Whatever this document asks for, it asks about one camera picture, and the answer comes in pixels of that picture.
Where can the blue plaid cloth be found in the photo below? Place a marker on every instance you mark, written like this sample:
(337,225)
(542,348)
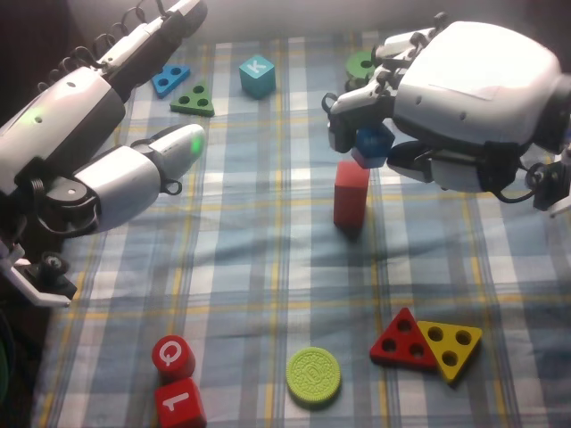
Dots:
(267,276)

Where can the blue triangle with holes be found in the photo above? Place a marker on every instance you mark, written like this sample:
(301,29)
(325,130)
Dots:
(168,79)

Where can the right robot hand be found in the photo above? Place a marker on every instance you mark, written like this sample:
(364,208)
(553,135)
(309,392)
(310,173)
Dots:
(482,84)

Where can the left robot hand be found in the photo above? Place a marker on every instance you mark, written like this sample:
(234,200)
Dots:
(58,120)

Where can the green sandwich cookie toy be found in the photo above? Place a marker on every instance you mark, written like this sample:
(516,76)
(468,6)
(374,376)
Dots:
(313,378)

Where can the teal letter K cube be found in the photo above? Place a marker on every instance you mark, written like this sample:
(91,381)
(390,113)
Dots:
(258,78)

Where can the green triangle with holes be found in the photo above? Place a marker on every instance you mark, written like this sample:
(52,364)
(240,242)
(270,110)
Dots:
(194,101)

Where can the yellow triangle with holes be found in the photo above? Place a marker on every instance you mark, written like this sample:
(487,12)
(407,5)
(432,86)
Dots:
(452,350)

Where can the red letter Q cylinder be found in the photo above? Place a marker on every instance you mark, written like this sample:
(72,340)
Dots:
(173,356)

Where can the red rectangular block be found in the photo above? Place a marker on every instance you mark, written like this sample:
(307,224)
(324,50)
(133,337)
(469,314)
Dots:
(351,196)

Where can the red triangle with holes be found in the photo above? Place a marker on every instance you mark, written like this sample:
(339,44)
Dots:
(401,343)

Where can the small blue block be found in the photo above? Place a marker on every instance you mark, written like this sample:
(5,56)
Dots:
(372,145)

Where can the red printed cube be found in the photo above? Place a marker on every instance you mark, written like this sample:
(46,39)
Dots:
(180,403)

